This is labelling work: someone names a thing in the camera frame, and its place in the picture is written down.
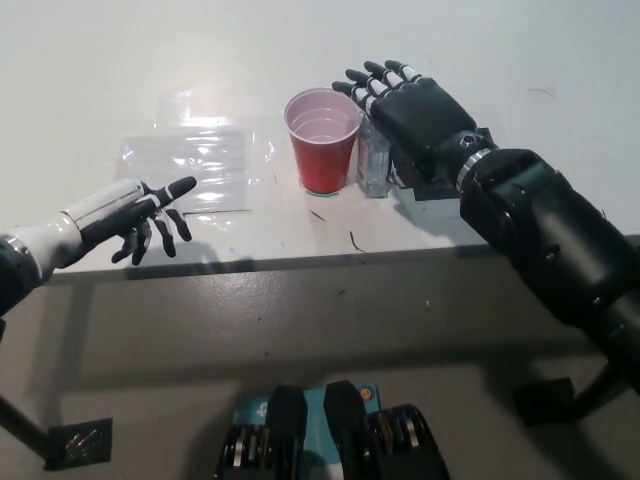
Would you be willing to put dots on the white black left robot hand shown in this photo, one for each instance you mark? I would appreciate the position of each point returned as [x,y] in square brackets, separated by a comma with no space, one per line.
[100,215]

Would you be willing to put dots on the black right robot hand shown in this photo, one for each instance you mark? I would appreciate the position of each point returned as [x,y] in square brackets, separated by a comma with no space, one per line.
[425,120]

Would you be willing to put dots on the clear soap pump bottle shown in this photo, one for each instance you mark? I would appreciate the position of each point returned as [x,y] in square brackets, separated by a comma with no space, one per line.
[372,160]

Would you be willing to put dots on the black teal robot body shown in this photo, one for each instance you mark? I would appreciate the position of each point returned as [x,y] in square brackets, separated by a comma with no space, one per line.
[345,425]

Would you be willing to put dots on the black tape patch on table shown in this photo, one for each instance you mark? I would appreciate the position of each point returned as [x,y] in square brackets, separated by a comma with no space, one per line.
[425,193]

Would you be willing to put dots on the clear plastic sheet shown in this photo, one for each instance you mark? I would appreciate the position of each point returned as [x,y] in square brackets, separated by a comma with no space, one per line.
[175,170]

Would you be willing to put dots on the red plastic cup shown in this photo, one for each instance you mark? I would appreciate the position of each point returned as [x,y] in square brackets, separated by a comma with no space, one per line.
[322,150]

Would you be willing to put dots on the green tape under cup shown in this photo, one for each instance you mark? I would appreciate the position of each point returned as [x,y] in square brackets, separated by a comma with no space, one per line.
[322,195]

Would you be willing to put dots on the black table leg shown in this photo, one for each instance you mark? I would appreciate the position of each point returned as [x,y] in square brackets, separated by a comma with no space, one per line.
[22,430]
[595,395]

